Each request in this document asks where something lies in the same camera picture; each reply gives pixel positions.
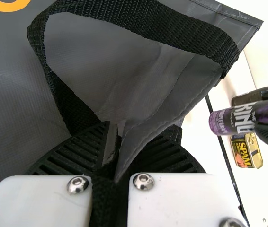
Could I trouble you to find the dark grey bag with straps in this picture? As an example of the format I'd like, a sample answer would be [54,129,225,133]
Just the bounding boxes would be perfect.
[0,0,264,227]

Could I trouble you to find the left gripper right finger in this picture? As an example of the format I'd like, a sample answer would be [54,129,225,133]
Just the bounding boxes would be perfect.
[128,132,247,227]

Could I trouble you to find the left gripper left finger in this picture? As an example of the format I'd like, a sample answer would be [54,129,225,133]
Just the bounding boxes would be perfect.
[0,120,112,227]

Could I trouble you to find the black strip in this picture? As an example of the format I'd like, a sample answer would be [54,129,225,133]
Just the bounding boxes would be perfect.
[204,95,251,227]

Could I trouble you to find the purple can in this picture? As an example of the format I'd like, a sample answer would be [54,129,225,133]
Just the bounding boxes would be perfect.
[208,96,268,138]

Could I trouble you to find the rectangular gold tin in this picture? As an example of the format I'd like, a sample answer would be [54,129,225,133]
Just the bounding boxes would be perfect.
[230,131,264,170]

